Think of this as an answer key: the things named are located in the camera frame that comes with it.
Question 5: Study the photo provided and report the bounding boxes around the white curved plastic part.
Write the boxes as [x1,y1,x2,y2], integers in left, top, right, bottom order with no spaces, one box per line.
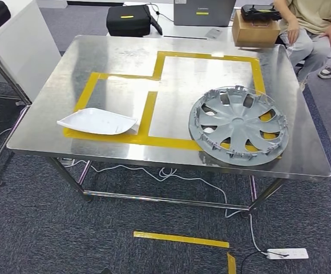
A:
[56,107,140,136]

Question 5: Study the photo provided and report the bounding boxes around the yellow workbench tape outline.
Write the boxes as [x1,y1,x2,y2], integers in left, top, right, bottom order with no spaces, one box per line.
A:
[63,51,283,160]

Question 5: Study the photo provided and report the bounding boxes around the steel workbench table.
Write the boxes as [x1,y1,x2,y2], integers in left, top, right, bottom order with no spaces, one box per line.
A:
[6,34,331,218]

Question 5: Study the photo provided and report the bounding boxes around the grey wheel cover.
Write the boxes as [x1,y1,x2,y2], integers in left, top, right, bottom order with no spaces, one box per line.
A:
[188,85,289,167]

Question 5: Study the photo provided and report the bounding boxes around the open yellow floor tape outline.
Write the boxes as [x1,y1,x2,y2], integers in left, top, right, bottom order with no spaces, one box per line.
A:
[133,231,237,274]

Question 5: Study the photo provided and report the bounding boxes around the small grey pad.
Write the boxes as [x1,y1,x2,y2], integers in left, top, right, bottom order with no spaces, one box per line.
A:
[205,27,225,41]

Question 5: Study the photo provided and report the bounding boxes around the black carrying case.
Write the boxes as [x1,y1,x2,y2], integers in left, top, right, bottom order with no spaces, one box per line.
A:
[106,4,163,38]

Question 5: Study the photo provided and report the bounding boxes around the cardboard box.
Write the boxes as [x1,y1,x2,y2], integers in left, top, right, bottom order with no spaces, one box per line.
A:
[231,9,282,49]

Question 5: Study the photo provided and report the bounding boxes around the long white power strip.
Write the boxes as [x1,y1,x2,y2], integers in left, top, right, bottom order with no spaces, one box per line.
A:
[267,247,309,260]

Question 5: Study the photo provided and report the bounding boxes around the thin black floor cable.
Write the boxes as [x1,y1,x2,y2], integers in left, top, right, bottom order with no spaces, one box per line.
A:
[240,249,290,274]

